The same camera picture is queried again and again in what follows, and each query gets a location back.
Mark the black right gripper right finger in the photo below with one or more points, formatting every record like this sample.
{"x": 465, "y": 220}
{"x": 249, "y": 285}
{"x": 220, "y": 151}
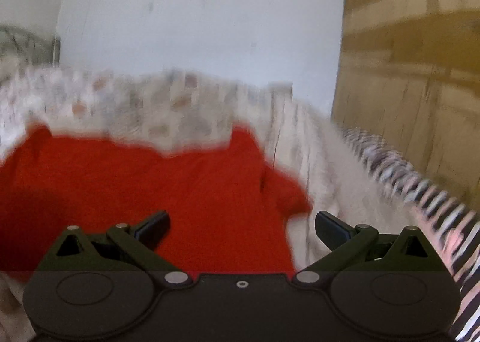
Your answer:
{"x": 364, "y": 246}

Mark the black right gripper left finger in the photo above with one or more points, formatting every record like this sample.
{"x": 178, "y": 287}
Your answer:
{"x": 121, "y": 248}

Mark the red knit garment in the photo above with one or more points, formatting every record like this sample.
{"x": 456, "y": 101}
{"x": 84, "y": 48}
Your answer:
{"x": 228, "y": 206}

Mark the patterned dotted duvet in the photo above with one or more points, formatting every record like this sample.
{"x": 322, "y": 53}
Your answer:
{"x": 176, "y": 112}

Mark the black white striped bedsheet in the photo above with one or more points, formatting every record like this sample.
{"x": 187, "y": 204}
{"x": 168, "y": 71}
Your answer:
{"x": 450, "y": 225}

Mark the brown wooden wardrobe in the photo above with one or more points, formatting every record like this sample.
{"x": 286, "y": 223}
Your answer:
{"x": 409, "y": 72}

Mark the metal ornate headboard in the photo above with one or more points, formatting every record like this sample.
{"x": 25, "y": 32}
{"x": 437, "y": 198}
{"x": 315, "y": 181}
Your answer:
{"x": 20, "y": 47}

